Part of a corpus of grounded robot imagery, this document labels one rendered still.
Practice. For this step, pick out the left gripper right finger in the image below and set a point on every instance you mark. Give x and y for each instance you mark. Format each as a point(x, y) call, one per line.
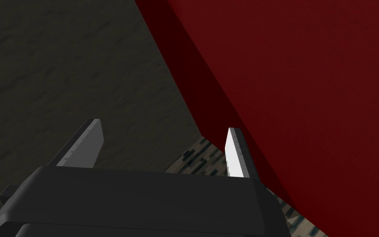
point(238, 157)

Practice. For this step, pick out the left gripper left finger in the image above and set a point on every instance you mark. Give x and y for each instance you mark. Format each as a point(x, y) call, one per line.
point(85, 148)

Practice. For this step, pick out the dark red cupboard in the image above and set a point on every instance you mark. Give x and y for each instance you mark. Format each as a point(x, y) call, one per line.
point(301, 98)

